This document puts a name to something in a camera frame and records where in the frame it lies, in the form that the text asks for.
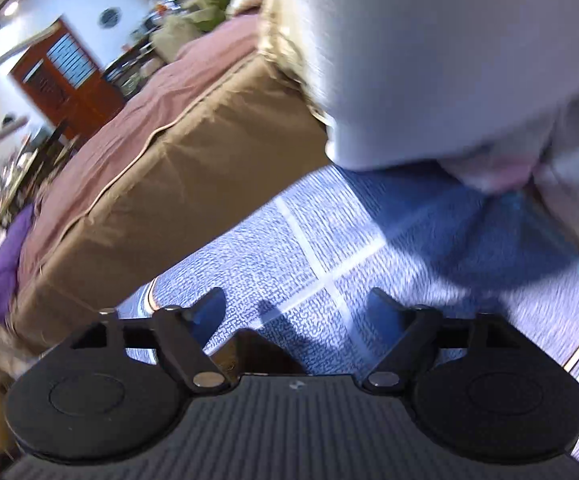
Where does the beige armchair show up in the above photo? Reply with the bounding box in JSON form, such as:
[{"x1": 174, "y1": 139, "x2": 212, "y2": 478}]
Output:
[{"x1": 150, "y1": 12, "x2": 205, "y2": 63}]

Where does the white garment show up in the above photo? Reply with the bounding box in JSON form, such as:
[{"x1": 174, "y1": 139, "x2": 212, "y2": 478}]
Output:
[{"x1": 264, "y1": 0, "x2": 579, "y2": 261}]

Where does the red-brown wooden door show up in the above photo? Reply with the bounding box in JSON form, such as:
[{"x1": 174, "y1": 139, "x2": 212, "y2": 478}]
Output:
[{"x1": 10, "y1": 16, "x2": 125, "y2": 141}]

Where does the beige cloth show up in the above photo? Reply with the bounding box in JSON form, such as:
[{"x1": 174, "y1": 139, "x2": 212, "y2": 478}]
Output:
[{"x1": 227, "y1": 0, "x2": 335, "y2": 128}]

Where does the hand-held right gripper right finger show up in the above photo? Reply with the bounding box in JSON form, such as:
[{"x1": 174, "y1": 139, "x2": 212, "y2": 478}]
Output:
[{"x1": 362, "y1": 287, "x2": 520, "y2": 395}]

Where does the purple cloth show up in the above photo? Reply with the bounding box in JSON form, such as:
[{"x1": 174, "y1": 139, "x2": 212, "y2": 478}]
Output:
[{"x1": 0, "y1": 202, "x2": 38, "y2": 326}]

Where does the blue patterned mat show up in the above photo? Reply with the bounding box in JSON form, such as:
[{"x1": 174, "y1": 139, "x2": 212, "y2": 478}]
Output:
[{"x1": 117, "y1": 162, "x2": 579, "y2": 466}]

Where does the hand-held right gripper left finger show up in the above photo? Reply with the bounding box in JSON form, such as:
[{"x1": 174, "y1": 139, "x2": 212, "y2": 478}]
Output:
[{"x1": 70, "y1": 287, "x2": 231, "y2": 395}]

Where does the pink bed cover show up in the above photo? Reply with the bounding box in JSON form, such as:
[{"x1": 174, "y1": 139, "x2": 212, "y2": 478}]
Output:
[{"x1": 17, "y1": 12, "x2": 263, "y2": 311}]

